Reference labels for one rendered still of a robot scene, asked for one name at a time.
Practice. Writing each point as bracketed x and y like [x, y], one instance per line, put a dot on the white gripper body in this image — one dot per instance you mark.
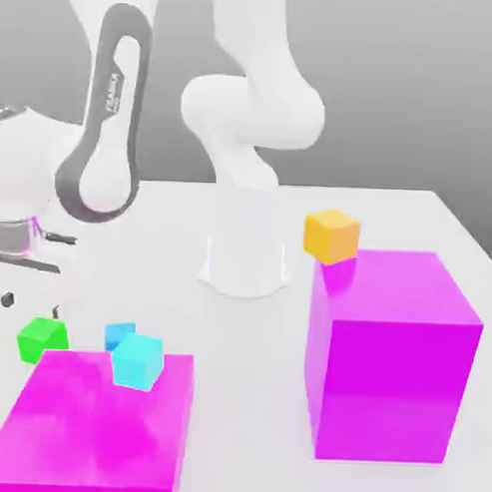
[29, 282]

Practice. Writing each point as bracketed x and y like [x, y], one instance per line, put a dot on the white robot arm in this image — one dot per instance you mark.
[250, 110]

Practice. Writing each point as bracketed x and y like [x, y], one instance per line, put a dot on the small green cube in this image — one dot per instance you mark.
[41, 338]

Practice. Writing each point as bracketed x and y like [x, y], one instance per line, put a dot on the small blue cube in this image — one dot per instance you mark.
[117, 333]

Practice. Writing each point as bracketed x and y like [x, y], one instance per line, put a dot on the small cyan cube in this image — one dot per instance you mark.
[138, 362]

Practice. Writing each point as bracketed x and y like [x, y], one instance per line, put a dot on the small orange cube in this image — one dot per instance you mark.
[330, 237]

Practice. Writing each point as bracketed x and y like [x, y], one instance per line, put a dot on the large flat magenta box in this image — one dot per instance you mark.
[88, 424]

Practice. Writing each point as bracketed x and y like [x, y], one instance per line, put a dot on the large tall magenta box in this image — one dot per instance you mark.
[393, 375]

